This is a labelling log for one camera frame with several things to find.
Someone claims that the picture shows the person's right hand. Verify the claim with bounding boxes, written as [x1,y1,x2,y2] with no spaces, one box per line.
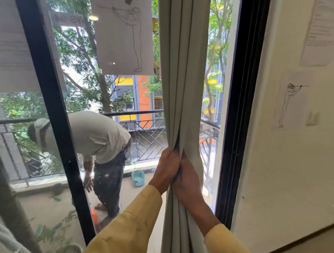
[172,150,207,211]

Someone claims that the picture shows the person's left hand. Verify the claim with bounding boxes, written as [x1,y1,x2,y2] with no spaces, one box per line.
[149,147,181,196]

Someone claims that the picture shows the light grey curtain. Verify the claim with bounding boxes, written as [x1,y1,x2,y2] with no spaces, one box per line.
[158,0,212,253]
[0,221,32,253]

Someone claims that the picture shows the person's left forearm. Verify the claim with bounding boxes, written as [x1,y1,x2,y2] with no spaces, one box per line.
[83,183,164,253]

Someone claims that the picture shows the person's right forearm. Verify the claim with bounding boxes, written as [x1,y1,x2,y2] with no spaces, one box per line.
[192,202,248,253]

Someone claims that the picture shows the black metal balcony railing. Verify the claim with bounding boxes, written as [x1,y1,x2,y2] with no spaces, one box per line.
[0,109,221,188]

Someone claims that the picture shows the orange brick building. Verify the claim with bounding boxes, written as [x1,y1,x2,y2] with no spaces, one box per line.
[111,75,225,128]

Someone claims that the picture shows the green plant in dark pot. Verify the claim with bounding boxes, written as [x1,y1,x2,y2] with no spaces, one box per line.
[32,210,84,253]

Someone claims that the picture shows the figure drawing paper sheet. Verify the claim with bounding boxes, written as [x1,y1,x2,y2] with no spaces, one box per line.
[270,72,312,131]
[90,0,155,76]

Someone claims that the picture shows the dark skirting board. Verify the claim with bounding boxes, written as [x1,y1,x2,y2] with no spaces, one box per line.
[271,227,334,253]

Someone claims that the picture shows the narrow printed paper strip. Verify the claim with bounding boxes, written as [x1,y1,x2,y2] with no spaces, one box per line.
[48,11,87,28]

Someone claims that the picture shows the large grey paper sheet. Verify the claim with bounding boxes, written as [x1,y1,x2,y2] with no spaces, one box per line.
[0,0,67,93]

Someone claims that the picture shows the white text paper sheet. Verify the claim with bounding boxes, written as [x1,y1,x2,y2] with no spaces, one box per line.
[299,0,334,68]

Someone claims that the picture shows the black ribbed door frame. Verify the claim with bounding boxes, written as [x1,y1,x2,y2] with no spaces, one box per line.
[215,0,272,230]

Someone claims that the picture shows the black sliding door frame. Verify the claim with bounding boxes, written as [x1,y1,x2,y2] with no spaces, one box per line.
[15,0,96,245]

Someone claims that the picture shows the dark textured window post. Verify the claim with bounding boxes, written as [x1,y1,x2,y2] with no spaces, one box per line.
[0,156,42,253]

